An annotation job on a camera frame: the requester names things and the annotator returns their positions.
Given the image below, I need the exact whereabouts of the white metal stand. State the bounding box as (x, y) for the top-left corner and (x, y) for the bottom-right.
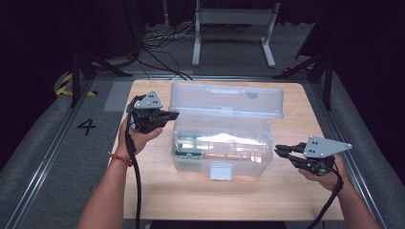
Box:
(191, 0), (281, 69)

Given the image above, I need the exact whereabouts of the clear plastic storage box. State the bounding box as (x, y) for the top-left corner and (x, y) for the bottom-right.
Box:
(168, 81), (286, 182)

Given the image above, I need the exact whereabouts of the black metal stand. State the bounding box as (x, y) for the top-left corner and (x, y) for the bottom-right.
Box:
(70, 47), (134, 109)
(271, 47), (334, 112)

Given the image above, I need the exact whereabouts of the yellow and black hazard tape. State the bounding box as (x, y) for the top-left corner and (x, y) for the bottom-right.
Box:
(54, 73), (98, 97)

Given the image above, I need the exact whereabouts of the green and white carton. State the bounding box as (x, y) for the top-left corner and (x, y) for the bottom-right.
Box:
(173, 135), (205, 159)

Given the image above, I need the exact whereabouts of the bundle of black floor cables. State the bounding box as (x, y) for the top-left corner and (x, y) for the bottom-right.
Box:
(139, 22), (199, 82)

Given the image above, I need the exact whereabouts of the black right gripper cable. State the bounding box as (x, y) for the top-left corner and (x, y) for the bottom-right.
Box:
(305, 160), (346, 229)

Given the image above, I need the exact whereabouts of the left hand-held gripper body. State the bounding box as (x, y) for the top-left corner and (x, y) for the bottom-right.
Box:
(126, 90), (167, 135)

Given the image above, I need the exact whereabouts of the grey metal pole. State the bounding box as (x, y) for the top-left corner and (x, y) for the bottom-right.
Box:
(161, 0), (170, 27)

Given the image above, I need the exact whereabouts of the metal floor rail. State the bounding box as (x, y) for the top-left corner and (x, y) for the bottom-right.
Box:
(4, 78), (96, 229)
(309, 81), (388, 229)

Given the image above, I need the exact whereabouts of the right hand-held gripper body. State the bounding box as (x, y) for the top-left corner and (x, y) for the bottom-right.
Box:
(289, 135), (353, 177)

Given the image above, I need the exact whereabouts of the red and yellow bracelet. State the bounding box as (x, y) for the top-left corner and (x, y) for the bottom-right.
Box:
(107, 151), (135, 168)

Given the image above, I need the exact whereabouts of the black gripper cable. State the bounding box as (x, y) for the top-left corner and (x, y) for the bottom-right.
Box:
(305, 160), (346, 229)
(123, 94), (143, 229)

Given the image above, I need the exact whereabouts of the person's left hand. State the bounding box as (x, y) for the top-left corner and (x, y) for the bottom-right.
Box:
(114, 114), (164, 162)

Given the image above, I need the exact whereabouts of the person's right hand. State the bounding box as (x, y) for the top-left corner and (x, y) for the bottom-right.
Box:
(297, 154), (349, 193)

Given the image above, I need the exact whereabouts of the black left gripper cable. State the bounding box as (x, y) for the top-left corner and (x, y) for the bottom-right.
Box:
(123, 94), (143, 229)

